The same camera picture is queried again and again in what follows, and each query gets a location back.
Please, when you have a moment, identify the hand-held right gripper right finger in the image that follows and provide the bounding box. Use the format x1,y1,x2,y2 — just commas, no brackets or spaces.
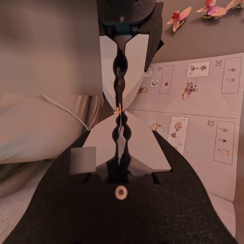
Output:
122,112,171,175

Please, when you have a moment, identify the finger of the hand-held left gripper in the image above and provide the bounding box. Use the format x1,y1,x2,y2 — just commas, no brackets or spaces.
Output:
122,34,150,112
100,35,123,109

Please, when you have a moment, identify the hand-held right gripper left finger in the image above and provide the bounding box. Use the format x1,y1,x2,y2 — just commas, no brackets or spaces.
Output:
83,114,122,167

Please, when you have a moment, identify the toy flower with red centre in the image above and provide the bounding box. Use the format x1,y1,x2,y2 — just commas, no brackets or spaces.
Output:
167,6,192,33

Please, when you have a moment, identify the person's pale clothing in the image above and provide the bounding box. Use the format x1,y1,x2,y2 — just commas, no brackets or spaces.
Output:
0,94,104,165

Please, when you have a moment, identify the white instruction booklet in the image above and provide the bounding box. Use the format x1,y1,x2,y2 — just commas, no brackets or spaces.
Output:
132,53,243,238

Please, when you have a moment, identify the toy flower with pink centre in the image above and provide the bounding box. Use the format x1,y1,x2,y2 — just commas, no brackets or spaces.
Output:
196,0,227,20

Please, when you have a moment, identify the pale toy flower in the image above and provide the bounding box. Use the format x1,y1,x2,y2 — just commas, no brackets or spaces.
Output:
225,0,244,10

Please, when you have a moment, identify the thin white cable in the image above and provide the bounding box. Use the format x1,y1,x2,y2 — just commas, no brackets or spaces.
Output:
43,95,90,131

